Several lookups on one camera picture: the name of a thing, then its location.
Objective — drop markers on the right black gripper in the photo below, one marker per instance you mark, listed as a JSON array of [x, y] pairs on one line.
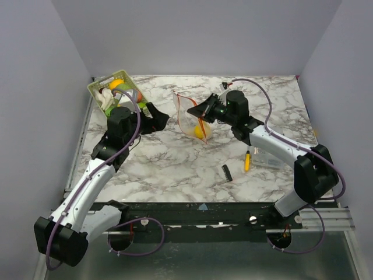
[[210, 108]]

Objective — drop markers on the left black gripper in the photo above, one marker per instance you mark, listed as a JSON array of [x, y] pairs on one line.
[[158, 121]]

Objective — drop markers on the clear zip top bag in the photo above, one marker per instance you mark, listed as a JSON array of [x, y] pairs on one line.
[[187, 122]]

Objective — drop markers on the yellow toy lemon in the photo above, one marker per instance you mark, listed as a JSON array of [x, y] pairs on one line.
[[201, 132]]

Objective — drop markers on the green toy vegetable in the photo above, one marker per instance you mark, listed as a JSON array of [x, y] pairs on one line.
[[108, 112]]

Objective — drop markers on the white toy garlic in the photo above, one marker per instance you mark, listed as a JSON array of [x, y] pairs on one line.
[[107, 98]]

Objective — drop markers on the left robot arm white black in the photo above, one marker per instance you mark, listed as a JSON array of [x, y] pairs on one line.
[[66, 234]]

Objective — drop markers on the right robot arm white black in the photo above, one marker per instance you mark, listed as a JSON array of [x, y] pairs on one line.
[[313, 174]]

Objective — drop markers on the peach toy fruit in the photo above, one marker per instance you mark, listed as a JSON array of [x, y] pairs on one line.
[[139, 97]]

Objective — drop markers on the green toy cabbage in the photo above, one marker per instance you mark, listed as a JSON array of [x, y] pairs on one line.
[[124, 86]]

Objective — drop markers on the orange toy fruit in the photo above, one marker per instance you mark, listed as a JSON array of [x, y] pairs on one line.
[[113, 84]]

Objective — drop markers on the green plastic basket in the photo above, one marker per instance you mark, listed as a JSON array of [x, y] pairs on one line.
[[101, 89]]

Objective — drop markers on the black bit holder strip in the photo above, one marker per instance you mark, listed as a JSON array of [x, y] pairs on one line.
[[227, 173]]

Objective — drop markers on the clear plastic screw box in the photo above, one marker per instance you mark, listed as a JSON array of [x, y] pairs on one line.
[[262, 158]]

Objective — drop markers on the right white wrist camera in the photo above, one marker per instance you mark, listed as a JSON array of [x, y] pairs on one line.
[[225, 88]]

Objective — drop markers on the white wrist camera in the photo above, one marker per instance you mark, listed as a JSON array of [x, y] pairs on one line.
[[128, 97], [225, 88]]

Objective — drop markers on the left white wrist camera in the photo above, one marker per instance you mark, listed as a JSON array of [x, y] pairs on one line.
[[128, 97]]

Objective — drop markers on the yellow handle screwdriver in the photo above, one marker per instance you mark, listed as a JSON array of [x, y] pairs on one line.
[[247, 161]]

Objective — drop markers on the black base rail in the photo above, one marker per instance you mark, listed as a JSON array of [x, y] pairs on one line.
[[140, 224]]

